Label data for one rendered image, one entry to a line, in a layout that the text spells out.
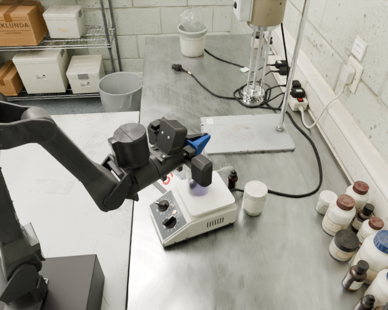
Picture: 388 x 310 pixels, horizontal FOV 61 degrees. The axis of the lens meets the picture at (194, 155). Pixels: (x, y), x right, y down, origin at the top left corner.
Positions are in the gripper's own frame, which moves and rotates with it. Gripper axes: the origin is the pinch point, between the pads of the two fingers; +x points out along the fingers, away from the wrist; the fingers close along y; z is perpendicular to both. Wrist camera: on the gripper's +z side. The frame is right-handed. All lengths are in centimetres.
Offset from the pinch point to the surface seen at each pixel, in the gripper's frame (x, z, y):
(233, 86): 56, -26, 41
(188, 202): -3.1, -17.3, -0.5
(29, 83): 19, -93, 230
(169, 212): -6.9, -20.9, 2.5
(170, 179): 1.7, -23.8, 13.6
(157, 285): -19.3, -26.1, -8.7
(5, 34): 16, -50, 230
